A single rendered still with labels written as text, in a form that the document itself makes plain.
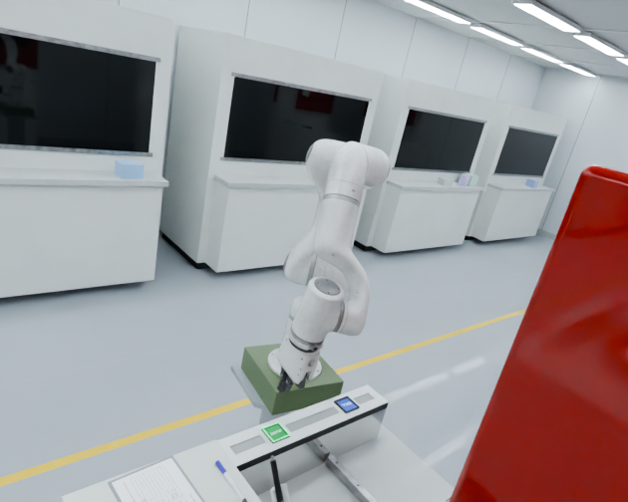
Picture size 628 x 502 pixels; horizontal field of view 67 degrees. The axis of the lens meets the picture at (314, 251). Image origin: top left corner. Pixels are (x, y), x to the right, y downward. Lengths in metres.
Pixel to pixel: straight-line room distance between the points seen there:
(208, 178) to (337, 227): 3.13
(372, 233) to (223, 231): 2.18
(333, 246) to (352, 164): 0.20
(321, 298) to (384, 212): 4.63
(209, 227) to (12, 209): 1.56
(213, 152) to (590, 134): 6.72
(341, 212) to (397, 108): 4.44
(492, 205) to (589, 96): 2.86
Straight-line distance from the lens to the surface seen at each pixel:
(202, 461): 1.25
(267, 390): 1.62
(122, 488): 1.19
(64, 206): 3.59
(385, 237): 5.63
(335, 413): 1.46
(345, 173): 1.12
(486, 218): 7.41
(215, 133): 4.08
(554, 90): 9.61
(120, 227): 3.74
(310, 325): 1.07
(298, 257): 1.47
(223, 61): 4.03
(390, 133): 5.51
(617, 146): 9.11
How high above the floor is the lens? 1.85
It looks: 20 degrees down
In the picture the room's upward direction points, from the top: 12 degrees clockwise
